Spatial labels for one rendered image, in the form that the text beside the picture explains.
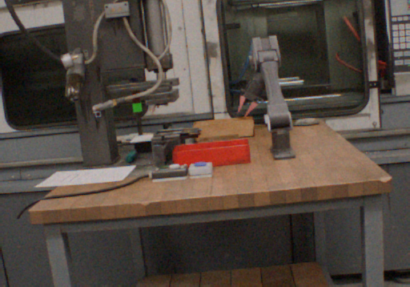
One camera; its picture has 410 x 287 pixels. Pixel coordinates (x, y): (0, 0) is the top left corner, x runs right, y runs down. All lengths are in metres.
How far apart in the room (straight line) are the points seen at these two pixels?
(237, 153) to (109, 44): 0.60
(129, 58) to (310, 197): 0.85
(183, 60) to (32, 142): 0.89
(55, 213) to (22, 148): 1.39
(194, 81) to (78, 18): 0.82
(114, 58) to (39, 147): 1.02
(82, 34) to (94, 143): 0.40
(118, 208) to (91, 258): 1.47
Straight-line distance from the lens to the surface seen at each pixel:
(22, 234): 2.96
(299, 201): 1.38
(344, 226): 2.67
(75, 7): 1.93
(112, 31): 1.89
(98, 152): 1.94
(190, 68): 2.53
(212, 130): 2.16
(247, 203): 1.37
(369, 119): 2.54
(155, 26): 1.89
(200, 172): 1.56
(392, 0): 2.44
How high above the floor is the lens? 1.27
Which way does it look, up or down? 9 degrees down
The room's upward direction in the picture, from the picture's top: 6 degrees counter-clockwise
